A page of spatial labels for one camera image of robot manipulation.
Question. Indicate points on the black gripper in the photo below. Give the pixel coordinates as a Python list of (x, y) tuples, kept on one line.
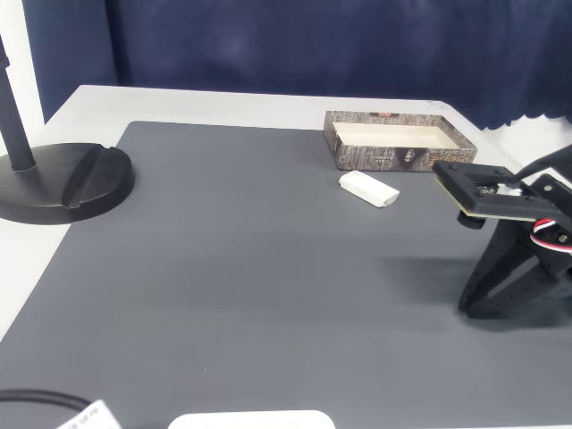
[(507, 264)]

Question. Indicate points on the white rounded device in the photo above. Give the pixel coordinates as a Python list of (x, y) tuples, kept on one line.
[(250, 422)]

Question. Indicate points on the black round-base stand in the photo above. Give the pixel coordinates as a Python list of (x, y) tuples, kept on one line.
[(67, 187)]

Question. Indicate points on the bark-patterned cardboard box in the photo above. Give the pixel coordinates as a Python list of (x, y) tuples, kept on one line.
[(357, 158)]

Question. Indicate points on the small white rectangular block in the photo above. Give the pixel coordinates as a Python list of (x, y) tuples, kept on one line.
[(368, 188)]

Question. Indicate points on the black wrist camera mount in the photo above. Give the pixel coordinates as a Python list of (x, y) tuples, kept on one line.
[(451, 179)]

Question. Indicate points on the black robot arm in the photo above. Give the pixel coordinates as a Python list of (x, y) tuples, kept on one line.
[(566, 169)]

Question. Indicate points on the grey desk mat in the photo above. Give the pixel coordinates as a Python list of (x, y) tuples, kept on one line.
[(223, 277)]

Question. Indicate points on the dark blue curtain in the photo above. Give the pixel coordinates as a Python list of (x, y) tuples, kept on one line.
[(268, 44)]

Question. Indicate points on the white printed label tag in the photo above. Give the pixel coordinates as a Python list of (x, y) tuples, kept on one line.
[(96, 415)]

